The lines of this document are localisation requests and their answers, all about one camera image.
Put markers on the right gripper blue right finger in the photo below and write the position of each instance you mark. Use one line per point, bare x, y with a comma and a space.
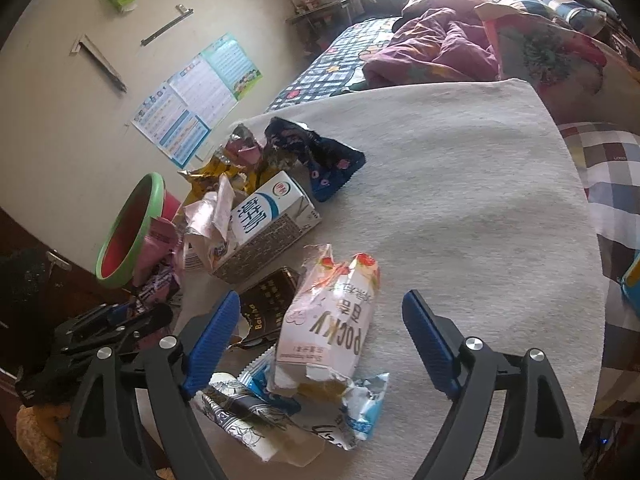
437, 340

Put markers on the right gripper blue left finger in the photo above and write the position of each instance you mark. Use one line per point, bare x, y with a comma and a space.
204, 340

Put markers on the pink Pocky foil wrapper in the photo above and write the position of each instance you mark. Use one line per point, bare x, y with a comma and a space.
156, 276

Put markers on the red bin with green rim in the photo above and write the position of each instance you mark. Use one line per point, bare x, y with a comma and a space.
119, 253

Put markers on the pink Pocky box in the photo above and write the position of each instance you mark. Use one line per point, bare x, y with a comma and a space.
324, 329

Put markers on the white blue milk carton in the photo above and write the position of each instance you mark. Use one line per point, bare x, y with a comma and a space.
269, 221

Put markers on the yellow snack wrapper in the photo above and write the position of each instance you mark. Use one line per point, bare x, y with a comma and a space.
245, 178

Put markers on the dark blue floral wrapper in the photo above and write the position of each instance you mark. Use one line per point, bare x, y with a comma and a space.
330, 163

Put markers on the dark brown snack packet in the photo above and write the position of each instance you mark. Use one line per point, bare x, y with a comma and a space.
263, 307

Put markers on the blue white crumpled wrapper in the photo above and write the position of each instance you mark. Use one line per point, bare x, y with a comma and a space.
290, 430

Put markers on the crumpled pale pink paper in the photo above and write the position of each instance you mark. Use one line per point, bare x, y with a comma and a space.
207, 222

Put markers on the yellow plush toy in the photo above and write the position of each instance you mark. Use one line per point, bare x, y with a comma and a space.
39, 435

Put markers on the grey cloth mat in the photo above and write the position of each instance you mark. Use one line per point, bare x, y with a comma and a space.
469, 196

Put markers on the silver pink foil wrapper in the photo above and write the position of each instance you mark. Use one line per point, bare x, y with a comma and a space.
242, 148

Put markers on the plaid blanket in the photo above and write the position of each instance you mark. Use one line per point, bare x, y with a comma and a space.
607, 161

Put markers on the blue checked bed sheet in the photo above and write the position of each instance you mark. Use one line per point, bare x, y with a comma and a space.
338, 69

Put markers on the purple quilt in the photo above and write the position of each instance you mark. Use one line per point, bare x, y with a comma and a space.
434, 41

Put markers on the floral pink pillow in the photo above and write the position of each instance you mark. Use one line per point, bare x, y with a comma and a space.
578, 78

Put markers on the small shelf with items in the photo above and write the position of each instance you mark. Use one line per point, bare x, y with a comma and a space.
317, 24

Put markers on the educational wall posters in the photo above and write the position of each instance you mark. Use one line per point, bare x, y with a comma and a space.
178, 117

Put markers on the metal wall bracket left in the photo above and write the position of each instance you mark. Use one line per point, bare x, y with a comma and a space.
84, 43

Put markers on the metal wall bracket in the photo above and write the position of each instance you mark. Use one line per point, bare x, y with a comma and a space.
183, 13
84, 43

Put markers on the metal wall bracket right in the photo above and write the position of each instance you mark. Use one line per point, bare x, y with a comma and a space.
183, 13

